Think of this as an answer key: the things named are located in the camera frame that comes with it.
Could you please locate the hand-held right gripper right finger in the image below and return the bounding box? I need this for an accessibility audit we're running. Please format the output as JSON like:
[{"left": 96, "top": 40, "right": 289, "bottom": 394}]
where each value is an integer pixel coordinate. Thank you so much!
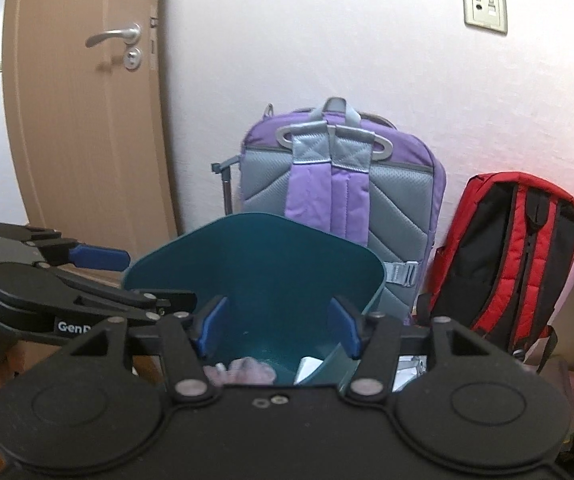
[{"left": 327, "top": 296, "right": 514, "bottom": 404}]

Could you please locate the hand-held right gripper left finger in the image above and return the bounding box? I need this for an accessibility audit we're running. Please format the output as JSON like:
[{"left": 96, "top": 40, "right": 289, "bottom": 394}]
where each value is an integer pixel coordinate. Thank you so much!
[{"left": 68, "top": 295, "right": 231, "bottom": 404}]

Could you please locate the beige wall socket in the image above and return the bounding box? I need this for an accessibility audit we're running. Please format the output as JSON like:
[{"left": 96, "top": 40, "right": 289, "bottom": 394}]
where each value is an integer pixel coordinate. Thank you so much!
[{"left": 462, "top": 0, "right": 509, "bottom": 36}]

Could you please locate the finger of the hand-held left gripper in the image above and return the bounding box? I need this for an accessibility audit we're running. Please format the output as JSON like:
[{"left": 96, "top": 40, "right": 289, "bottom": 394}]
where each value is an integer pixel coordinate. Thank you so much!
[
  {"left": 0, "top": 222, "right": 132, "bottom": 271},
  {"left": 0, "top": 263, "right": 198, "bottom": 322}
]

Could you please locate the crumpled white wrapper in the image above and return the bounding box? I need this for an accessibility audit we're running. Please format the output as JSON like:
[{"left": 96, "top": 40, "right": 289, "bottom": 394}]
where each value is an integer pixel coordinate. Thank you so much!
[{"left": 396, "top": 354, "right": 431, "bottom": 392}]

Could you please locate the person's left hand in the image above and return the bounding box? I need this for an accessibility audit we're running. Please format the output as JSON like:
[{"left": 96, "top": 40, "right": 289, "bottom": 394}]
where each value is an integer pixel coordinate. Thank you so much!
[{"left": 0, "top": 346, "right": 26, "bottom": 403}]

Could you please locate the brown wooden door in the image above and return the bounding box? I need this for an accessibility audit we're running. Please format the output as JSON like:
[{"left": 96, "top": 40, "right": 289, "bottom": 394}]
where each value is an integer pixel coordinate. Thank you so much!
[{"left": 2, "top": 0, "right": 181, "bottom": 247}]

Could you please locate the crumpled pink tissue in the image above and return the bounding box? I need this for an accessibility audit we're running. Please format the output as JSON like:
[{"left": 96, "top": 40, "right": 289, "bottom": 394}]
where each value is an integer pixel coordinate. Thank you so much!
[{"left": 203, "top": 357, "right": 278, "bottom": 387}]

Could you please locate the white paper scrap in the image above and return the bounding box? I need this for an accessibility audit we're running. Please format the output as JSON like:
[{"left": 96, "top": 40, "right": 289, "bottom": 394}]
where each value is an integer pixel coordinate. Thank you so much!
[{"left": 294, "top": 355, "right": 336, "bottom": 387}]

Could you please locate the red black backpack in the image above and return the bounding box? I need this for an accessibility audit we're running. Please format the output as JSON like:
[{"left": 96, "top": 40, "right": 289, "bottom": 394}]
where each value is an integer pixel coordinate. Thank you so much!
[{"left": 416, "top": 172, "right": 574, "bottom": 373}]

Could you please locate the purple grey backpack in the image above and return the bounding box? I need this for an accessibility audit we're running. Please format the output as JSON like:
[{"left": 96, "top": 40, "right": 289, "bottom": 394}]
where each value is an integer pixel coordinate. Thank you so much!
[{"left": 239, "top": 97, "right": 448, "bottom": 327}]

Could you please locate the metal trolley handle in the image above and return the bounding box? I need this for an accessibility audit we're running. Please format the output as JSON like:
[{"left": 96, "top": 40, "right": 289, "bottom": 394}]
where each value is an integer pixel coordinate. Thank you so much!
[{"left": 210, "top": 157, "right": 242, "bottom": 216}]

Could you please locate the teal plastic bin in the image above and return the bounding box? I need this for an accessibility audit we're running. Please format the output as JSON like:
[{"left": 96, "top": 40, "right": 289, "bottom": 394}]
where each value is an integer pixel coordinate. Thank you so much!
[{"left": 122, "top": 212, "right": 386, "bottom": 396}]

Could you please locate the silver door handle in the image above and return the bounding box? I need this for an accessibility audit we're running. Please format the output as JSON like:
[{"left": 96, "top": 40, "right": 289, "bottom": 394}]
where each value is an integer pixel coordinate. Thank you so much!
[{"left": 85, "top": 22, "right": 142, "bottom": 49}]

